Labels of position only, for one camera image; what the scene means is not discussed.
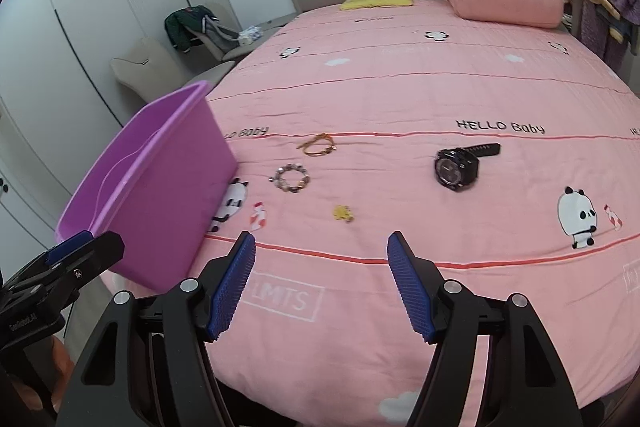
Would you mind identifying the beige chair with jacket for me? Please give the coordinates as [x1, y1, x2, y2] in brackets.
[192, 2, 268, 62]

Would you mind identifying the brown beaded bracelet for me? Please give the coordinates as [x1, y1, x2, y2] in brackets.
[269, 163, 312, 194]

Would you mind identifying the gold cord bracelet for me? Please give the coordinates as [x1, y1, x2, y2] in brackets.
[299, 133, 338, 156]

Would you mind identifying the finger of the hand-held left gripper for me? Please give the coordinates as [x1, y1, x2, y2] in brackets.
[0, 231, 94, 293]
[10, 232, 126, 308]

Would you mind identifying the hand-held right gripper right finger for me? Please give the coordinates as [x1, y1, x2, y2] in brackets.
[386, 231, 586, 427]

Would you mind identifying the pink printed bedsheet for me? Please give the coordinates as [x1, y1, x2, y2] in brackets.
[100, 0, 640, 427]

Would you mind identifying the dark green jacket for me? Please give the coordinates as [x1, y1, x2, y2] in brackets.
[165, 6, 218, 54]

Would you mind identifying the yellow flat pillow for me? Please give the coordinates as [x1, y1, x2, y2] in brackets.
[340, 0, 414, 11]

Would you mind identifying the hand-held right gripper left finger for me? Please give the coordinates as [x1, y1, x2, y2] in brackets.
[55, 231, 257, 427]

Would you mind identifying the black wristwatch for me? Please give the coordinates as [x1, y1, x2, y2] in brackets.
[433, 143, 502, 194]

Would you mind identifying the beige curved chair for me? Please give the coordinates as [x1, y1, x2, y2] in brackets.
[110, 37, 236, 102]

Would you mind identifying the purple plastic bin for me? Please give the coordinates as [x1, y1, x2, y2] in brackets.
[55, 81, 240, 294]

